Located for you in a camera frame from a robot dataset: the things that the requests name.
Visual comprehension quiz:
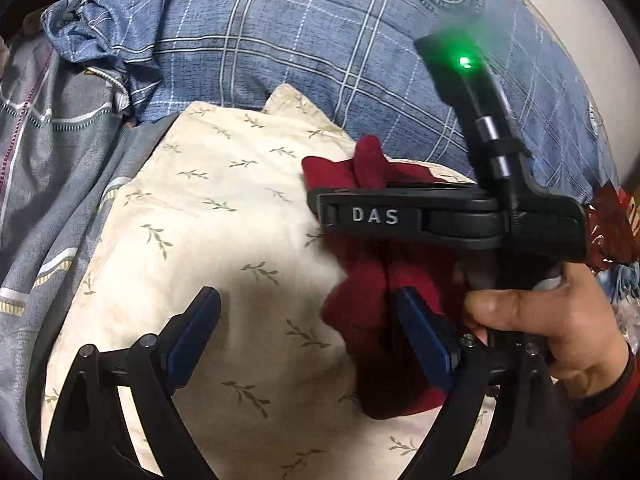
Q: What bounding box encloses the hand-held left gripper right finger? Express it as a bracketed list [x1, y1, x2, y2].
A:
[395, 287, 573, 480]

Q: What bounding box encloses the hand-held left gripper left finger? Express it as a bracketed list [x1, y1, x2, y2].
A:
[42, 286, 222, 480]

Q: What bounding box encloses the red sweater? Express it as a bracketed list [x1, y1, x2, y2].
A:
[301, 135, 481, 421]

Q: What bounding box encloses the person's right forearm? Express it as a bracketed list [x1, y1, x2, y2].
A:
[562, 345, 640, 480]

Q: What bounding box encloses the person's right hand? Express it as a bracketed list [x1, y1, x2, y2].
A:
[452, 260, 631, 401]

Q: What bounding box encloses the cream leaf-print pillow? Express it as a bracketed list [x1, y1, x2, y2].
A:
[40, 84, 496, 480]

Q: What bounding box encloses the red snack packet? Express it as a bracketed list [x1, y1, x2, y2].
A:
[582, 180, 640, 273]

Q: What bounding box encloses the printed plastic packet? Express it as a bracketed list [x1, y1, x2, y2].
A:
[607, 260, 640, 341]

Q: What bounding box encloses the grey striped bedsheet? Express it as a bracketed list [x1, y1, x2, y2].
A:
[0, 35, 181, 480]

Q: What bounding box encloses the blue plaid quilt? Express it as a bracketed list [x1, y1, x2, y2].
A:
[92, 0, 618, 201]

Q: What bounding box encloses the blue patterned cloth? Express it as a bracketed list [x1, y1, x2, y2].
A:
[41, 0, 166, 123]

